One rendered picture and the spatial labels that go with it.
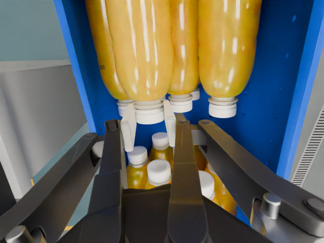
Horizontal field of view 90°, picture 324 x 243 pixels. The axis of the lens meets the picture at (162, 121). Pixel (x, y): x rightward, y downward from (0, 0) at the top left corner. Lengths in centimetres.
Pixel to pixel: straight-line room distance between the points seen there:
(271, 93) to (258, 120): 6
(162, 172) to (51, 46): 136
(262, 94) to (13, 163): 55
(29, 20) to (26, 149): 114
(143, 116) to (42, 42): 138
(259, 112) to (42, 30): 144
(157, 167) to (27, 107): 41
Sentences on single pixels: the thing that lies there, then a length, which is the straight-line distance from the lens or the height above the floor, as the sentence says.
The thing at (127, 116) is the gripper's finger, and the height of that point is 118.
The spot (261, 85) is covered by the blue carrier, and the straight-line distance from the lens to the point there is 32.
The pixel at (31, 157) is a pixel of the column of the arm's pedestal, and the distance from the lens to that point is 59.
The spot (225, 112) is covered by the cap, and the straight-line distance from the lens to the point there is 24.
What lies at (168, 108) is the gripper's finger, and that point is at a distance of 17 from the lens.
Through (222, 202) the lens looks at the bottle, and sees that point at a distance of 32.
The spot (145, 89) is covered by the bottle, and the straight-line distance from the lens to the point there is 18.
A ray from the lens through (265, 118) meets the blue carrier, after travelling 32.
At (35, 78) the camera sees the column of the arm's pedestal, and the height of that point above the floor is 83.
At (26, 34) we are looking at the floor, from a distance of 159.
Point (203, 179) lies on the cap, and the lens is 25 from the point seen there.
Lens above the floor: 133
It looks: 68 degrees down
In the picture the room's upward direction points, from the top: 169 degrees clockwise
